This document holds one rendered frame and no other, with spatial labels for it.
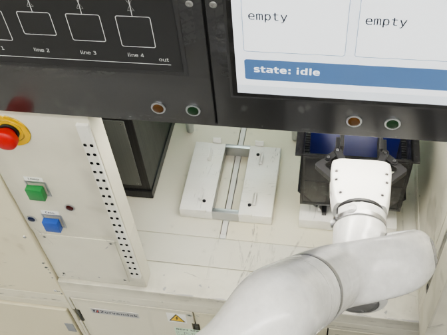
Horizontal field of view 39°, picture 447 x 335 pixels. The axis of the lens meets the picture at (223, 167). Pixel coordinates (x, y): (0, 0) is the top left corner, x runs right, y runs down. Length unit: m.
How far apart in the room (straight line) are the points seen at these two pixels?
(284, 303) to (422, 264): 0.33
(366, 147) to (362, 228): 0.42
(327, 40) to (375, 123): 0.15
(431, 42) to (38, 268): 0.95
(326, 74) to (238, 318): 0.34
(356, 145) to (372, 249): 0.55
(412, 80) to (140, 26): 0.34
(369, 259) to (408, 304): 0.51
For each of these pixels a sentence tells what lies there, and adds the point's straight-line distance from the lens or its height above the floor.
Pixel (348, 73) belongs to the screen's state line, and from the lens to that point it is 0.80.
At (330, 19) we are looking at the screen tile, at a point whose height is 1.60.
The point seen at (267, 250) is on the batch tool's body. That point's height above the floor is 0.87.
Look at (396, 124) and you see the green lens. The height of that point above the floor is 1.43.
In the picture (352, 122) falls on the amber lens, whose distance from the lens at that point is 0.86.
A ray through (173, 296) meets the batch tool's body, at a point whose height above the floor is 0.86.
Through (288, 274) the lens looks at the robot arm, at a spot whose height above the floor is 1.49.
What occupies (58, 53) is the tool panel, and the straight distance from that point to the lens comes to 0.87.
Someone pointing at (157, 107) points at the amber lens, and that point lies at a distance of 0.89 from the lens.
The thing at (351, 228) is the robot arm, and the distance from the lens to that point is 0.99.
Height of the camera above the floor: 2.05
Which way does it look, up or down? 50 degrees down
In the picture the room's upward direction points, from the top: 6 degrees counter-clockwise
